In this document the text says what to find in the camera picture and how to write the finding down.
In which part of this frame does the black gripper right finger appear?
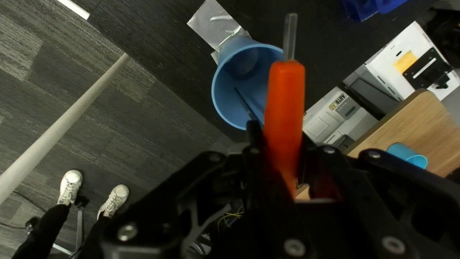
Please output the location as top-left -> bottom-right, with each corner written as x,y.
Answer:
300,134 -> 346,198

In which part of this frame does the white vertical pole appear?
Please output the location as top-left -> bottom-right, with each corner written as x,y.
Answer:
0,54 -> 130,205

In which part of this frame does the large blue plastic cup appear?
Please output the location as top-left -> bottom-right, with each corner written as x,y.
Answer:
212,38 -> 284,132

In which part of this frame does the white shoe left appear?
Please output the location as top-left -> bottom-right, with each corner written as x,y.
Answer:
58,170 -> 84,206

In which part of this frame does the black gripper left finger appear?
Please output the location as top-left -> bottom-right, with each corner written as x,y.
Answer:
245,121 -> 288,201

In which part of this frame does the grey printer device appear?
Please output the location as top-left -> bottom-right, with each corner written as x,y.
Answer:
302,87 -> 379,150

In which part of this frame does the wooden side table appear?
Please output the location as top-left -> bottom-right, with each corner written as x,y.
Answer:
347,91 -> 460,178

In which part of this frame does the white cardboard box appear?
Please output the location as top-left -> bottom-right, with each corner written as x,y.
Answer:
366,22 -> 460,101

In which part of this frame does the white shoe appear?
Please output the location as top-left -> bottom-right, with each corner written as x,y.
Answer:
97,185 -> 130,219
58,170 -> 84,206

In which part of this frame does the white shoe right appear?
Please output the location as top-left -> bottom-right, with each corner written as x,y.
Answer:
97,185 -> 130,219

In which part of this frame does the small blue cup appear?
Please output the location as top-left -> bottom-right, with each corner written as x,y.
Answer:
387,143 -> 429,169

